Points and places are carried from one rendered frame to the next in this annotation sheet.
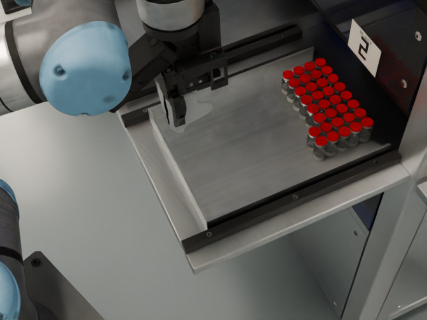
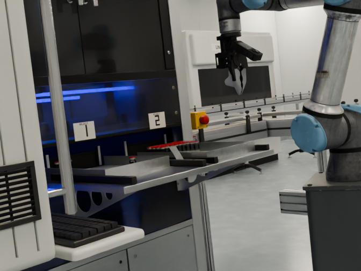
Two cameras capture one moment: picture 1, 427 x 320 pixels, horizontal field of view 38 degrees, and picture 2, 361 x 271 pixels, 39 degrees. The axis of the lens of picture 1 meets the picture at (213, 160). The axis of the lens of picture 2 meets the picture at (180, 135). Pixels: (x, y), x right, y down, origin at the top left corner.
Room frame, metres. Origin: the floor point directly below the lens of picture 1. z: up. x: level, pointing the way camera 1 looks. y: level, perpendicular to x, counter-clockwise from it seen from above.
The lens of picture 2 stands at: (1.49, 1.57, 1.09)
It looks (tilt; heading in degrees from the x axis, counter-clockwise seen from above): 4 degrees down; 245
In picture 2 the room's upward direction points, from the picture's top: 6 degrees counter-clockwise
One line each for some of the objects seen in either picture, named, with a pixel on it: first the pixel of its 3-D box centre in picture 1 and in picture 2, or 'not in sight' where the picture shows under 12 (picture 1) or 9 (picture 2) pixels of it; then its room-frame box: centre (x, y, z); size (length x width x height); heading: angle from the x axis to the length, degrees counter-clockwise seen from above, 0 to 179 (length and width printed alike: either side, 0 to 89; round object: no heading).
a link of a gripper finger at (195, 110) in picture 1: (191, 113); (237, 81); (0.53, 0.02, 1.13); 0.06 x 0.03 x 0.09; 110
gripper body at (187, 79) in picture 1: (182, 47); (230, 51); (0.55, 0.03, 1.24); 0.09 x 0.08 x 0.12; 110
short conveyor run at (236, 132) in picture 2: not in sight; (215, 130); (0.29, -0.61, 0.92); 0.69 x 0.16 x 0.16; 21
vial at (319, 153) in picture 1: (319, 148); (196, 146); (0.61, -0.18, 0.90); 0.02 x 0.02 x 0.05
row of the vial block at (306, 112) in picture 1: (308, 112); (178, 149); (0.70, -0.18, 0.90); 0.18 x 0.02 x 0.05; 21
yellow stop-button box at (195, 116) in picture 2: not in sight; (195, 120); (0.51, -0.38, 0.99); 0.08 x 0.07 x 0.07; 111
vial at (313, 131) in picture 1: (313, 139); (192, 147); (0.64, -0.17, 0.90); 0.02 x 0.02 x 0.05
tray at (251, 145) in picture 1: (264, 132); (195, 151); (0.66, -0.09, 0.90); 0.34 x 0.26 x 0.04; 111
